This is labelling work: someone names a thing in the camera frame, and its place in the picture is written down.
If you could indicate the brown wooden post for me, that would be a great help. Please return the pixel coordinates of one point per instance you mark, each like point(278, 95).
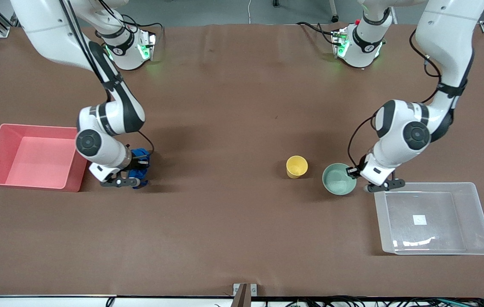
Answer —
point(242, 298)

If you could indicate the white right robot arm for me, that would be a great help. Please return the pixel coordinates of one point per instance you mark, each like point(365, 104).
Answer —
point(45, 25)

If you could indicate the blue glove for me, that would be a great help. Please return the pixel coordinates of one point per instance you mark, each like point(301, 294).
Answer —
point(143, 152)

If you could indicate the pale green bowl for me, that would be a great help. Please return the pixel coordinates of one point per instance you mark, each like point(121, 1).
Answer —
point(336, 181)

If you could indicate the small metal bracket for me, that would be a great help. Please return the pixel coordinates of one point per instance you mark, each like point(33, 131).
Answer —
point(236, 289)

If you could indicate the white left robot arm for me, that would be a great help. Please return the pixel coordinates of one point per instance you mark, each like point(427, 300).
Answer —
point(447, 34)

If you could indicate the pink plastic box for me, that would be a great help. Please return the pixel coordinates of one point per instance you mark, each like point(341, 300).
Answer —
point(28, 157)

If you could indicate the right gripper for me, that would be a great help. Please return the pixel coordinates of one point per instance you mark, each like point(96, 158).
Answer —
point(133, 163)

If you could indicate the grey stand leg with caster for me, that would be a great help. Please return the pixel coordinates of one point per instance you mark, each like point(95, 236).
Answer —
point(333, 10)

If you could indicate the brown table cover sheet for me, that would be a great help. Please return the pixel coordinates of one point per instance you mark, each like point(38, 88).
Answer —
point(233, 111)

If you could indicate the yellow cup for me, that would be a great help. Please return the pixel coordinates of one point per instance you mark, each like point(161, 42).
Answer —
point(296, 167)

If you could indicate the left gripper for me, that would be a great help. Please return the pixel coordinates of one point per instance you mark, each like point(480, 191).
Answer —
point(352, 171)

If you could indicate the clear plastic box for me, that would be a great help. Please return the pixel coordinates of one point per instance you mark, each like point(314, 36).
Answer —
point(459, 238)

